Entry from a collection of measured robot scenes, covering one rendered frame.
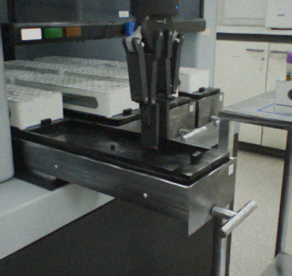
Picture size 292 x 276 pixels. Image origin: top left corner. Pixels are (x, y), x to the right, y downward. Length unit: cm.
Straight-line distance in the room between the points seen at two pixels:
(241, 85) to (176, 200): 255
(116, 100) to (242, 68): 228
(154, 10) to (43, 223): 37
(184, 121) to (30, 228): 45
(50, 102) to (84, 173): 20
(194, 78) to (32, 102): 46
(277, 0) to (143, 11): 238
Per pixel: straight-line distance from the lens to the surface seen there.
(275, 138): 303
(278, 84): 86
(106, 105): 79
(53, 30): 72
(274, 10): 295
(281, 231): 139
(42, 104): 76
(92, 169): 61
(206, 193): 55
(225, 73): 309
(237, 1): 373
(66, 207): 71
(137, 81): 60
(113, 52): 134
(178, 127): 94
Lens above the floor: 101
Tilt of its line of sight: 16 degrees down
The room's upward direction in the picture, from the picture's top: straight up
